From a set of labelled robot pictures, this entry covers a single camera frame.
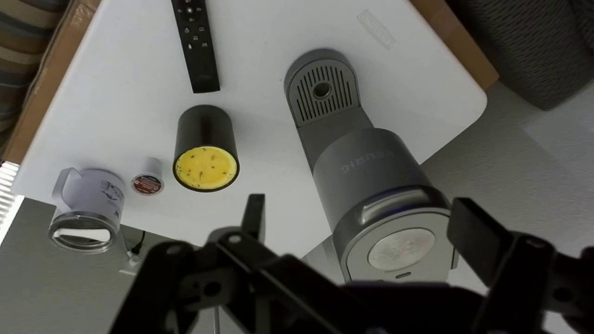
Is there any gray coffee machine lid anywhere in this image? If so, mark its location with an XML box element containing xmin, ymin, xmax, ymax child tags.
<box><xmin>331</xmin><ymin>184</ymin><xmax>459</xmax><ymax>288</ymax></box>

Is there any black remote control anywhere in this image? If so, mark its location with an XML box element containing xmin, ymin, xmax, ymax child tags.
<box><xmin>168</xmin><ymin>0</ymin><xmax>222</xmax><ymax>95</ymax></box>

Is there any white mug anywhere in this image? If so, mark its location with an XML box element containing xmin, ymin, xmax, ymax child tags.
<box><xmin>46</xmin><ymin>166</ymin><xmax>129</xmax><ymax>255</ymax></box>

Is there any small coffee pod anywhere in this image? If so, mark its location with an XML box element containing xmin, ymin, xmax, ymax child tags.
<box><xmin>129</xmin><ymin>157</ymin><xmax>166</xmax><ymax>199</ymax></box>

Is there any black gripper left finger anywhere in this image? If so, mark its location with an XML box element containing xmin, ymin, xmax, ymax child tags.
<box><xmin>239</xmin><ymin>192</ymin><xmax>268</xmax><ymax>246</ymax></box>

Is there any white board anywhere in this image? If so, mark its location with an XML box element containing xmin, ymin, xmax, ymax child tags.
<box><xmin>10</xmin><ymin>0</ymin><xmax>489</xmax><ymax>262</ymax></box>

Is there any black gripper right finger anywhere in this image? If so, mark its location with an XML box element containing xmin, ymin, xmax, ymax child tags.
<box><xmin>445</xmin><ymin>195</ymin><xmax>519</xmax><ymax>288</ymax></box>

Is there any black jar yellow candle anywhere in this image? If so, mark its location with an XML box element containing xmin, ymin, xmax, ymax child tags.
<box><xmin>170</xmin><ymin>105</ymin><xmax>240</xmax><ymax>195</ymax></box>

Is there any dark gray fabric armchair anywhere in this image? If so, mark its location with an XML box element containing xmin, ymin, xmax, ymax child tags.
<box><xmin>452</xmin><ymin>0</ymin><xmax>594</xmax><ymax>114</ymax></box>

